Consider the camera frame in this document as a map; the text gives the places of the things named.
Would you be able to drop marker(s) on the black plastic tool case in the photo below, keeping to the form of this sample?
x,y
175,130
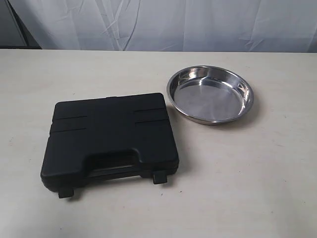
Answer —
x,y
108,138

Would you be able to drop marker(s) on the round stainless steel tray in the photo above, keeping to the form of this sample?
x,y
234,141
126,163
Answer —
x,y
210,95

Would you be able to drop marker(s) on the white backdrop curtain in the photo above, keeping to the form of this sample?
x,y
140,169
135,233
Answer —
x,y
160,25

